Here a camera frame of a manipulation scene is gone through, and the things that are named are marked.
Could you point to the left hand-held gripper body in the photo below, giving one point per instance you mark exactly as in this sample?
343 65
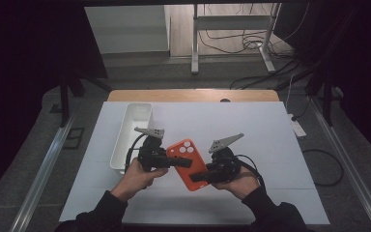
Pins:
151 156

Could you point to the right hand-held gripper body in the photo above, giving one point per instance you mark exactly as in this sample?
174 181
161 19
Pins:
223 166

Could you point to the orange phone case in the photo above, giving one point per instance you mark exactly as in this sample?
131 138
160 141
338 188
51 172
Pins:
191 174

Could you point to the person's right hand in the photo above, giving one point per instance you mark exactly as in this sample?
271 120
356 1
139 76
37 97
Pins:
238 186

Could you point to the person's left hand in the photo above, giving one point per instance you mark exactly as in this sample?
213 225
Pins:
136 182

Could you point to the white plastic storage bin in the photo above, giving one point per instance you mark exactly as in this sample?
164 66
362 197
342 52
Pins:
132 125

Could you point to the white table cover sheet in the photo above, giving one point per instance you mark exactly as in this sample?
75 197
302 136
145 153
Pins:
264 129

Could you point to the white power strip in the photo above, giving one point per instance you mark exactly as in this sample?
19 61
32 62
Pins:
299 128

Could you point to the black metal stand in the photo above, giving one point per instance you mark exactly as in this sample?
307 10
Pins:
64 100
327 103

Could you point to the black curtain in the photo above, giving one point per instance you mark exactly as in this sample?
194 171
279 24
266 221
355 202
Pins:
364 64
22 64

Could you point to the aluminium rail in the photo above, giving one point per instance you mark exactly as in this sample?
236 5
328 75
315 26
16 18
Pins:
351 167
42 175

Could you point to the white metal desk frame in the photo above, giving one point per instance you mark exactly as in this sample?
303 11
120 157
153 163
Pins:
194 48

